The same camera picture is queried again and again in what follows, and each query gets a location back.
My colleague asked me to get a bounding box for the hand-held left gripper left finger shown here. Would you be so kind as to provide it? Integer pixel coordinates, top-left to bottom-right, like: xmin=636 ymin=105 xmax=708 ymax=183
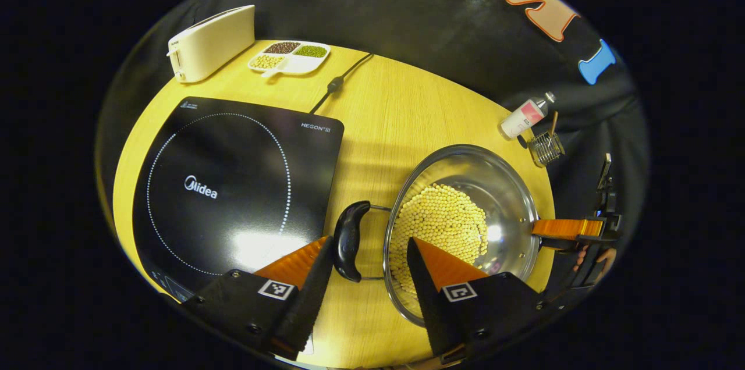
xmin=183 ymin=235 xmax=335 ymax=362

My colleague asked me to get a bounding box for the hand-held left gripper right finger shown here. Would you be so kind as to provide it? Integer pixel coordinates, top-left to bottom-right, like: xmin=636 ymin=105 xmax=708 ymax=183
xmin=406 ymin=236 xmax=562 ymax=365

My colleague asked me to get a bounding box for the steel pot with beans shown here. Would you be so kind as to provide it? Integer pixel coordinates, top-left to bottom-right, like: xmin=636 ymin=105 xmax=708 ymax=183
xmin=332 ymin=144 xmax=542 ymax=327

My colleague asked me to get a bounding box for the black induction cooktop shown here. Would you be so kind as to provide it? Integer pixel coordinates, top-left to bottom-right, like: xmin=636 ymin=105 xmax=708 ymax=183
xmin=132 ymin=97 xmax=345 ymax=304

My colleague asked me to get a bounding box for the clear glass cup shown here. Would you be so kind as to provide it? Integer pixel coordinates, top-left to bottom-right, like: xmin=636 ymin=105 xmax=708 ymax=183
xmin=528 ymin=130 xmax=566 ymax=168

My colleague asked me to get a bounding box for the clear bottle with pink label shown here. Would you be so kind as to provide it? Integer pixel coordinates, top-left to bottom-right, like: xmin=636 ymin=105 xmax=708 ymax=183
xmin=498 ymin=91 xmax=556 ymax=141

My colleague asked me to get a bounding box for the white divided bean tray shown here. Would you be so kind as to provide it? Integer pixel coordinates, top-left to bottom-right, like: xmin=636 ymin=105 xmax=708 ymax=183
xmin=248 ymin=40 xmax=331 ymax=78

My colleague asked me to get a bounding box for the white toaster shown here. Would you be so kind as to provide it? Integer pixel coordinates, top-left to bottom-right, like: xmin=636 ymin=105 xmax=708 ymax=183
xmin=167 ymin=5 xmax=256 ymax=83

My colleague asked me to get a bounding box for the black power cable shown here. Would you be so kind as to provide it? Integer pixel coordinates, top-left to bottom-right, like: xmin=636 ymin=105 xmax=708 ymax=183
xmin=308 ymin=53 xmax=374 ymax=115

